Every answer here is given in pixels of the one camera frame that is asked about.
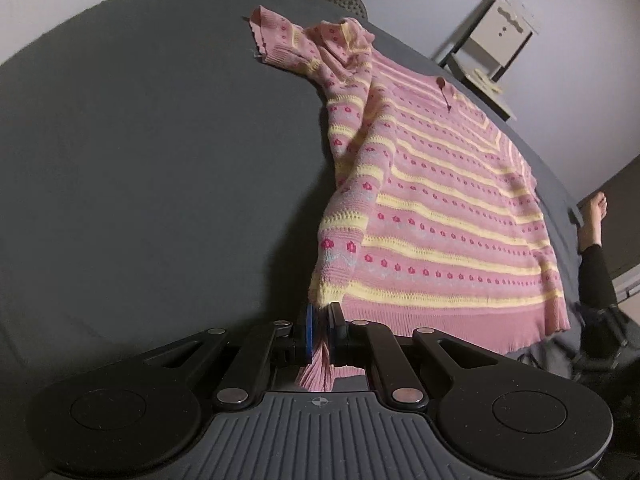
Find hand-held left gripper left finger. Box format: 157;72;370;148
141;303;319;410

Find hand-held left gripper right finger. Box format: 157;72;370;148
326;301;501;407

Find pink striped knit sweater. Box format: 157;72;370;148
248;4;571;394

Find person's black-trousered leg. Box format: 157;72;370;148
578;243;619;312

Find person's bare foot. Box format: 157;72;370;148
576;192;610;256

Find grey door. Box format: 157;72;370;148
575;150;640;282

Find pale yellow cloth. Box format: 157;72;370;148
472;67;504;92

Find grey knitted round cushion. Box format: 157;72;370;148
309;0;369;21

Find white chair with black legs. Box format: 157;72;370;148
432;0;544;122

